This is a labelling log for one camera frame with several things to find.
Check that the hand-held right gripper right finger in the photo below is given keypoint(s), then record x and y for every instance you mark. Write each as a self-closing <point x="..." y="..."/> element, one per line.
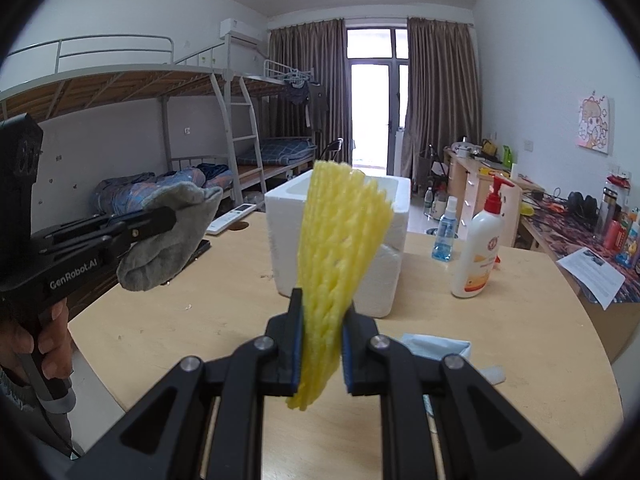
<point x="348" y="360"/>

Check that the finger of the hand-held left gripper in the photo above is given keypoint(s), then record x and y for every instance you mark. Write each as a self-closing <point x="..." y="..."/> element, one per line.
<point x="150" y="225"/>

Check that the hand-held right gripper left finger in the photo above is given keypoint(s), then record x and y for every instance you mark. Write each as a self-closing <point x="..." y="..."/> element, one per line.
<point x="296" y="360"/>

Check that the grey sock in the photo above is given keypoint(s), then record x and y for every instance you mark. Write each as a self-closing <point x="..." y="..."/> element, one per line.
<point x="170" y="260"/>

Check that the white foam box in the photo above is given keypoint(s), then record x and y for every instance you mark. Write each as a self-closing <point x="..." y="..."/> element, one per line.
<point x="387" y="285"/>

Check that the yellow foam net sleeve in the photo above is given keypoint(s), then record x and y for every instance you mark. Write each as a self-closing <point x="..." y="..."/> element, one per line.
<point x="340" y="240"/>

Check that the person's left forearm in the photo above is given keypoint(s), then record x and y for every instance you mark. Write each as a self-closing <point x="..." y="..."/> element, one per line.
<point x="25" y="410"/>

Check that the person's left hand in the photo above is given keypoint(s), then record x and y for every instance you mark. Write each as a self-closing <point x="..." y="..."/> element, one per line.
<point x="52" y="345"/>

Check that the blue checked quilt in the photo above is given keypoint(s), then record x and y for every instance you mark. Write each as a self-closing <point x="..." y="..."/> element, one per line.
<point x="165" y="187"/>

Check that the black smartphone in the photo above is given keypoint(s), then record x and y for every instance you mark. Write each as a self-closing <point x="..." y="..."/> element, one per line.
<point x="203" y="247"/>

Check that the white remote control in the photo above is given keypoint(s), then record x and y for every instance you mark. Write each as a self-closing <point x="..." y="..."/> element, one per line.
<point x="230" y="219"/>

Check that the blue face mask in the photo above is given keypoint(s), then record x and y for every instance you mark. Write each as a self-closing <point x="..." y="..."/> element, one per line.
<point x="435" y="347"/>

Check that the white bed ladder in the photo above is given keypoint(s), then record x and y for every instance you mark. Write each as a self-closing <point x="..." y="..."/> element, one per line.
<point x="245" y="130"/>

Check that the white folded cloth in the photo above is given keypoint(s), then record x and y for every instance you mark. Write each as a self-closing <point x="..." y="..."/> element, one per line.
<point x="492" y="374"/>

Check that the metal bunk bed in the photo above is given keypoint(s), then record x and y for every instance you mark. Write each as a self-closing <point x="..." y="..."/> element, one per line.
<point x="270" y="85"/>
<point x="100" y="85"/>

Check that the blue checked mattress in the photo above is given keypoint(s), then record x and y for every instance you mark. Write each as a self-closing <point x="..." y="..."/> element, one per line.
<point x="280" y="152"/>

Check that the blue spray bottle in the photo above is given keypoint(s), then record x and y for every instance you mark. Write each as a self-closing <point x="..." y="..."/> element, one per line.
<point x="444" y="245"/>

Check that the white lotion pump bottle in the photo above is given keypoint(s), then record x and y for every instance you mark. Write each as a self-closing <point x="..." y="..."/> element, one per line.
<point x="475" y="260"/>

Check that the hanging dark clothes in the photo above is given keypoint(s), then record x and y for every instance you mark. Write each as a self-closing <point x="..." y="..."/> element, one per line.
<point x="305" y="102"/>

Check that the black folding chair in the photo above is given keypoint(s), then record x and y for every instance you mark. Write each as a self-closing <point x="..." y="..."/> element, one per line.
<point x="332" y="149"/>

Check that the brown curtain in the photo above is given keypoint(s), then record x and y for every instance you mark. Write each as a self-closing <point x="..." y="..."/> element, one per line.
<point x="310" y="90"/>
<point x="442" y="105"/>

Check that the wooden drawer desk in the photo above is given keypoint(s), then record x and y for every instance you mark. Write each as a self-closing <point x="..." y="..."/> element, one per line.
<point x="470" y="185"/>

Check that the white air conditioner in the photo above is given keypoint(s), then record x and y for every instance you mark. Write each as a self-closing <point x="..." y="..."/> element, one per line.
<point x="240" y="30"/>

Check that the side desk with patterned cloth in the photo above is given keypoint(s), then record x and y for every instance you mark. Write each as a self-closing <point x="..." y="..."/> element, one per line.
<point x="555" y="235"/>

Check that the yellow bag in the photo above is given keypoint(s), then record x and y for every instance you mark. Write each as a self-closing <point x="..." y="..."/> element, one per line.
<point x="489" y="147"/>

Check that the glass balcony door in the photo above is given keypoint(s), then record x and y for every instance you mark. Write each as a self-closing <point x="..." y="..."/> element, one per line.
<point x="375" y="100"/>

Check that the green bag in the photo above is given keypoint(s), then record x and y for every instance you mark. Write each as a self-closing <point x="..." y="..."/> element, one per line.
<point x="507" y="157"/>

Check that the printed paper sheet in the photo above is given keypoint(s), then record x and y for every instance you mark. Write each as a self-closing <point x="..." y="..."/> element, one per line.
<point x="592" y="275"/>

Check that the black headphones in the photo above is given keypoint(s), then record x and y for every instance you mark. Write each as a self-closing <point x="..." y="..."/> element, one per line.
<point x="582" y="205"/>

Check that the group of toiletry bottles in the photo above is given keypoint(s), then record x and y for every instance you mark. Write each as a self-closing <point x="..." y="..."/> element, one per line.
<point x="620" y="230"/>

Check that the white wall socket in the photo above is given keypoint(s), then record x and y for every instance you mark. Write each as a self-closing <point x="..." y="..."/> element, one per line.
<point x="528" y="146"/>

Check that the cartoon wall poster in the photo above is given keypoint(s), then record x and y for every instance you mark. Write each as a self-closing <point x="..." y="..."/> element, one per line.
<point x="594" y="124"/>

